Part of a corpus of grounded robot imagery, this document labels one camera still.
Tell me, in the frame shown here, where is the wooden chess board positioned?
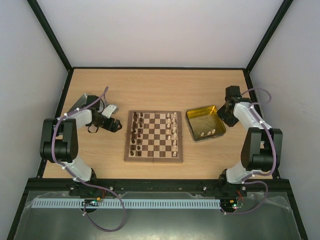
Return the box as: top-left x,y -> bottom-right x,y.
123,110 -> 183,163

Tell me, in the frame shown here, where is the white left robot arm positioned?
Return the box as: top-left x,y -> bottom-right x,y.
39,95 -> 122,184

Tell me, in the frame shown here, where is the gold metal tin tray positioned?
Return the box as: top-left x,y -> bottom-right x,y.
185,105 -> 226,143

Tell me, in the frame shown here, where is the slotted white cable duct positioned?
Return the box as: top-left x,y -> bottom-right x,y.
31,198 -> 221,210

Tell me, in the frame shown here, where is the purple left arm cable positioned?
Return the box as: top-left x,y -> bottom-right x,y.
51,86 -> 128,232

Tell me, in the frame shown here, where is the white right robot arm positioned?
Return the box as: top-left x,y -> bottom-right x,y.
217,85 -> 283,196

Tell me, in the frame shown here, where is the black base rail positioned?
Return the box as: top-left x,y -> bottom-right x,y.
24,177 -> 292,198

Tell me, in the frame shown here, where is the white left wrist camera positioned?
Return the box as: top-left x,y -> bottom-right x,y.
101,104 -> 119,119

